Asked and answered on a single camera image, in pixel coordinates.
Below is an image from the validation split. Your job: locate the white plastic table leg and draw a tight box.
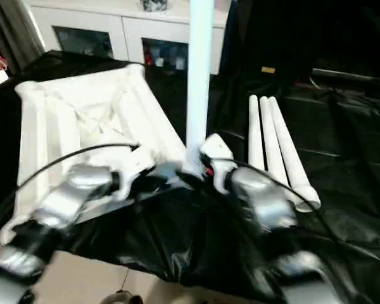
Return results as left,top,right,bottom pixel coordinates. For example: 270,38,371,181
248,95,265,172
259,96,305,205
184,0,215,176
269,96,322,212

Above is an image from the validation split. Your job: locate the white plastic table top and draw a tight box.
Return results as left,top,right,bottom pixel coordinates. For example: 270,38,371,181
0,62,205,246

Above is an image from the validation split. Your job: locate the black plastic mat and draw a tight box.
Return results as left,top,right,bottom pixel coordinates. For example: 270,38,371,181
0,51,380,301

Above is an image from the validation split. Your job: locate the small white jar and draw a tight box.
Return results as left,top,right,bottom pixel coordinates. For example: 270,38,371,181
171,54,186,70

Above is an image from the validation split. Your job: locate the white sideboard cabinet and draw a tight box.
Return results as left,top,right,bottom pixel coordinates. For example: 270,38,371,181
25,0,230,74

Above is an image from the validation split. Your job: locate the grey crumpled object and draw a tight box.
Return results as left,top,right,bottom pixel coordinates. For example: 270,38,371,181
141,0,169,13

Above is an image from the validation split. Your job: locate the black low shelf board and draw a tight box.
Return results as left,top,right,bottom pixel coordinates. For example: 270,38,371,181
312,67,380,84

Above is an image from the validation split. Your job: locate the grey curtain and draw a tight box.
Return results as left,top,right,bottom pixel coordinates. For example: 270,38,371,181
0,0,46,67

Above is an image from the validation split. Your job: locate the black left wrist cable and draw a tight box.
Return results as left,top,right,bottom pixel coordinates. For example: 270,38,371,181
0,142,141,236

